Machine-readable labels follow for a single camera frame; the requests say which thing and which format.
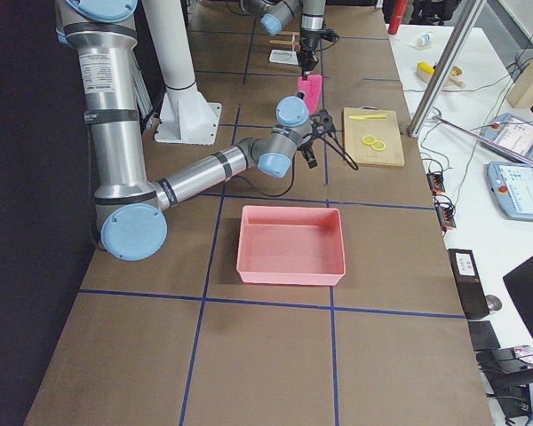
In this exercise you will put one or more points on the white rack tray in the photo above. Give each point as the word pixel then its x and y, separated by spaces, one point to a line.
pixel 283 57

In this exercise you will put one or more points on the bamboo cutting board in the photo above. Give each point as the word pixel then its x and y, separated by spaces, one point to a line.
pixel 385 130

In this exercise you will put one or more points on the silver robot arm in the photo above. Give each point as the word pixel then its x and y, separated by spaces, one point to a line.
pixel 128 204
pixel 274 16

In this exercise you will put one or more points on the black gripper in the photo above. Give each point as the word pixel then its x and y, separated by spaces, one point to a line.
pixel 310 43
pixel 305 147

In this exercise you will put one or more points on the black power box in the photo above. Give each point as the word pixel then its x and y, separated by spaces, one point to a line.
pixel 468 283

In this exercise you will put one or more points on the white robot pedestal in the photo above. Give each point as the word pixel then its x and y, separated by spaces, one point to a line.
pixel 186 116

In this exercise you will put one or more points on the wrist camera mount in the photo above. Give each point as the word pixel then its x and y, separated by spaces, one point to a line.
pixel 322 125

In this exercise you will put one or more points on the red fire extinguisher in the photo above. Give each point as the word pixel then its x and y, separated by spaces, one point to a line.
pixel 396 16

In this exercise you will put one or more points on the pink plastic bin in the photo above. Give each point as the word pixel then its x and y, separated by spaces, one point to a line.
pixel 291 246

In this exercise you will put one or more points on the lemon slice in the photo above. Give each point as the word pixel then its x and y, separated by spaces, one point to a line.
pixel 368 140
pixel 379 146

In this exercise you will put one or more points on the teach pendant tablet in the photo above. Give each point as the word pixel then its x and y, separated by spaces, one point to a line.
pixel 512 187
pixel 511 132

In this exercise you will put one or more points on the yellow plastic knife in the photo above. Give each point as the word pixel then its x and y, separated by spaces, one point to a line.
pixel 363 117

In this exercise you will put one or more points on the pink microfiber cloth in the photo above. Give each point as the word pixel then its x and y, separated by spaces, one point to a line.
pixel 311 88

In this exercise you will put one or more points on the aluminium frame post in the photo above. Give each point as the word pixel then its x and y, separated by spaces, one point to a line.
pixel 465 23

